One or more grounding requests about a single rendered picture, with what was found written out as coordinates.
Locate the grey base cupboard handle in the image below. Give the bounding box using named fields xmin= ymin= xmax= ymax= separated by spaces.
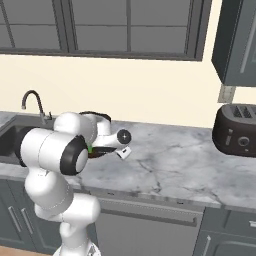
xmin=7 ymin=205 xmax=23 ymax=235
xmin=20 ymin=207 xmax=35 ymax=236

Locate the dark kitchen sink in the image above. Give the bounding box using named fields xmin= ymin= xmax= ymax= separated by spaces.
xmin=0 ymin=114 xmax=58 ymax=166

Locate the dark grey wall cupboard door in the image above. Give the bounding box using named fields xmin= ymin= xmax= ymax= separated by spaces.
xmin=211 ymin=0 xmax=256 ymax=88

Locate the grey wall socket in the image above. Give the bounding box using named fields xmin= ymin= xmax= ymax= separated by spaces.
xmin=217 ymin=84 xmax=237 ymax=104

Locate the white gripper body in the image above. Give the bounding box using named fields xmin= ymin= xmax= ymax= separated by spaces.
xmin=115 ymin=147 xmax=132 ymax=161

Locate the dark grey base cupboard door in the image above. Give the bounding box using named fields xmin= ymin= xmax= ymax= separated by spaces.
xmin=7 ymin=179 xmax=65 ymax=256
xmin=0 ymin=178 xmax=22 ymax=248

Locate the grey wall cupboard handle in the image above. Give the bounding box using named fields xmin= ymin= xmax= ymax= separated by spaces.
xmin=239 ymin=17 xmax=256 ymax=75

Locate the black toaster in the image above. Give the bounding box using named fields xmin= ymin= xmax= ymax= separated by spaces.
xmin=211 ymin=103 xmax=256 ymax=159

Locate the grey dishwasher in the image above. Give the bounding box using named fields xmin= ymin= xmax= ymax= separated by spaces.
xmin=89 ymin=195 xmax=205 ymax=256

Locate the dark grey drawer front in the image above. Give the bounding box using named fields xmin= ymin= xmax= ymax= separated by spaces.
xmin=199 ymin=206 xmax=256 ymax=240

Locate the dark grey arched cupboard door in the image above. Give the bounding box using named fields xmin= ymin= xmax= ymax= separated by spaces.
xmin=191 ymin=229 xmax=256 ymax=256

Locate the dark framed window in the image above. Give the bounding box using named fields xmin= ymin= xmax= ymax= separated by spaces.
xmin=0 ymin=0 xmax=213 ymax=62

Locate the dark curved sink tap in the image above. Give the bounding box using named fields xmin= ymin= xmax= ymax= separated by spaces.
xmin=21 ymin=89 xmax=54 ymax=125

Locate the grey arched cupboard handle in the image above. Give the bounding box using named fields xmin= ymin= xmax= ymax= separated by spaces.
xmin=202 ymin=235 xmax=212 ymax=256

